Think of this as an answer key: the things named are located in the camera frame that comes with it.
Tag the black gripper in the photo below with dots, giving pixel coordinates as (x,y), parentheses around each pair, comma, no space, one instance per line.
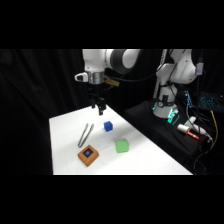
(95,92)

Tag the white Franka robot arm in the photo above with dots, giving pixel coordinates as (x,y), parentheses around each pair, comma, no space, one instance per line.
(180,71)

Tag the blue cube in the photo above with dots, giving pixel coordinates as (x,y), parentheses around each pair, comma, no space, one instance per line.
(108,126)

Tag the green cube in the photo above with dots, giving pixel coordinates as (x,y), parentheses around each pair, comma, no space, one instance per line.
(121,145)

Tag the metal tweezers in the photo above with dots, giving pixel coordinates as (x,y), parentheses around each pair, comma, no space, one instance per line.
(84,134)

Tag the orange square box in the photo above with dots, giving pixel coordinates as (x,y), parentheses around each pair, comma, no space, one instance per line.
(88,155)

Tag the black curtain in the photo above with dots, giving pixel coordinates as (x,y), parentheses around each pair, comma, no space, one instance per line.
(36,110)

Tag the black robot stand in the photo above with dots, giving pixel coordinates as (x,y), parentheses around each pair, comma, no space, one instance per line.
(160,130)

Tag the white red marker tool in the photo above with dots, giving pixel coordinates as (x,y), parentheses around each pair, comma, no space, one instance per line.
(187,129)

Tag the backlit keyboard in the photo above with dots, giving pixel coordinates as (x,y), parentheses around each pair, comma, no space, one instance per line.
(210,101)

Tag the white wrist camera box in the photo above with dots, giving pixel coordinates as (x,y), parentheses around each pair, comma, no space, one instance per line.
(81,77)

